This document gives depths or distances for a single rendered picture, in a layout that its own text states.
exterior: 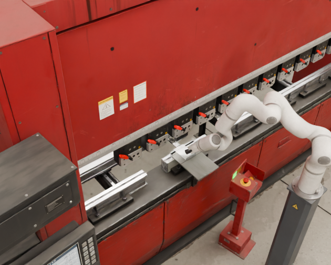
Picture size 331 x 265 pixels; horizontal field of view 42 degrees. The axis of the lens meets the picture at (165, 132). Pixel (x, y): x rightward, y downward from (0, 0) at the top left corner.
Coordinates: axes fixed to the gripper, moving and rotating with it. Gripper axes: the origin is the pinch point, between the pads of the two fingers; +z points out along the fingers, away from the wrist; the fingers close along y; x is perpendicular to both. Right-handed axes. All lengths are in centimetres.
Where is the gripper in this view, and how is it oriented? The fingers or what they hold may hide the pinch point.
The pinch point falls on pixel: (190, 149)
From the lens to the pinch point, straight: 282.8
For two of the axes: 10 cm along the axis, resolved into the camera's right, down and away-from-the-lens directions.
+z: -4.2, 2.2, 8.8
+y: -7.8, 4.1, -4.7
